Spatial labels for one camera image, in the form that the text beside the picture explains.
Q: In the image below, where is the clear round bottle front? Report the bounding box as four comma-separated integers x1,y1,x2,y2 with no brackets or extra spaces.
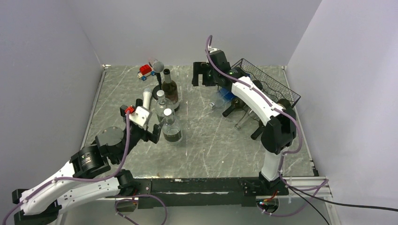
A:
161,108,183,145

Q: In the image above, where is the clear round bottle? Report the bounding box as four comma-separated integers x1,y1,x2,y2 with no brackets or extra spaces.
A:
161,108,183,145
155,90,175,122

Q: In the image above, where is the blue square glass bottle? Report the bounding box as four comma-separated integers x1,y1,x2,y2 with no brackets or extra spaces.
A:
210,88,236,109

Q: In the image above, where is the dark wine bottle black neck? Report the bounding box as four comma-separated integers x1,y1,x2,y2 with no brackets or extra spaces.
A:
222,80,263,117

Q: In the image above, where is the clear glass bottle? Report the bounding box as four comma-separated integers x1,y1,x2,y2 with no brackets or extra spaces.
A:
234,106,257,130

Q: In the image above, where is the dark green wine bottle front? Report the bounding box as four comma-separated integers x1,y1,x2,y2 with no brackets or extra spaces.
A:
250,98,291,140

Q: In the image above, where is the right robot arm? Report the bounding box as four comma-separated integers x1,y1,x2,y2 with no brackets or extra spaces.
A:
191,48,297,195

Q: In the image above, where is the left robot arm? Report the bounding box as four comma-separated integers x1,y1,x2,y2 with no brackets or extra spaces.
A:
10,105,161,225

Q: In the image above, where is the dark wine bottle silver neck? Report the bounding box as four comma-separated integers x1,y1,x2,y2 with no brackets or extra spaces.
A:
161,68,179,111

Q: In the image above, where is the clear round bottle rear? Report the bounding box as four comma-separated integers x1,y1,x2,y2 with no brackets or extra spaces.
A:
155,90,175,122

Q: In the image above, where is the black white handheld microphone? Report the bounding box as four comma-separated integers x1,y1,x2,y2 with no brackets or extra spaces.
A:
136,88,152,110

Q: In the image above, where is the glitter microphone on stand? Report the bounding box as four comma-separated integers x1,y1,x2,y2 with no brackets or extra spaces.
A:
148,58,164,73

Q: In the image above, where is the red toy block car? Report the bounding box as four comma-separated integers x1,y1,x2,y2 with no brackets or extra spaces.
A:
137,64,156,81

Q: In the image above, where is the black base bar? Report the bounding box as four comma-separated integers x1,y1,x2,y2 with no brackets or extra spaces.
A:
132,177,277,209

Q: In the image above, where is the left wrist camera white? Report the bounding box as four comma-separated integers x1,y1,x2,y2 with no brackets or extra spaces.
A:
129,106,152,129

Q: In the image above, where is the black wire wine rack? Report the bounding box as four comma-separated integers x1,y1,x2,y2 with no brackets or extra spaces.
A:
231,58,301,107

